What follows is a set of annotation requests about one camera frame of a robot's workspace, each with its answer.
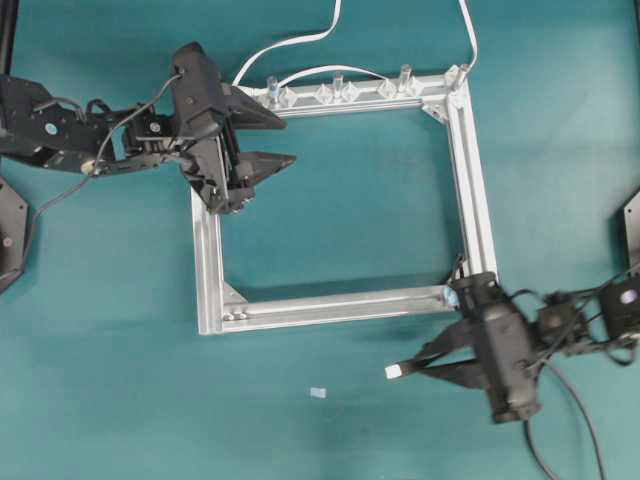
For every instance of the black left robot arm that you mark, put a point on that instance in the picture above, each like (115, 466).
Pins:
(44, 131)

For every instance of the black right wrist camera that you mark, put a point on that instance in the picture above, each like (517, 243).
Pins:
(516, 351)

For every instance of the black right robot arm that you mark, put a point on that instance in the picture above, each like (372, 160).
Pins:
(575, 322)

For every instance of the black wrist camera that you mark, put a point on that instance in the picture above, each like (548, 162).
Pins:
(516, 351)
(198, 98)

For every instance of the clear standoff post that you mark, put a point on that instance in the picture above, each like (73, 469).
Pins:
(337, 86)
(273, 91)
(404, 78)

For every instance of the aluminium extrusion frame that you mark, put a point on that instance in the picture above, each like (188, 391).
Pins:
(371, 223)

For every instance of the small tape piece on table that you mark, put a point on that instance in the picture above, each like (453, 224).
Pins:
(318, 392)

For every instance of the clear standoff post right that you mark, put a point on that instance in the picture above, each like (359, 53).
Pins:
(404, 78)

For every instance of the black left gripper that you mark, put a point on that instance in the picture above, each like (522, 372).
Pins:
(220, 174)

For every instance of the clear standoff post left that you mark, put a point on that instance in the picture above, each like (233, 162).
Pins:
(273, 91)

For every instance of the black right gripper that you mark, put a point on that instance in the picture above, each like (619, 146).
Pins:
(481, 303)

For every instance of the clear standoff post middle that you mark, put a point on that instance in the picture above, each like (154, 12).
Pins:
(337, 86)

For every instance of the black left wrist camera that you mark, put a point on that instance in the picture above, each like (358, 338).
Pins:
(198, 98)

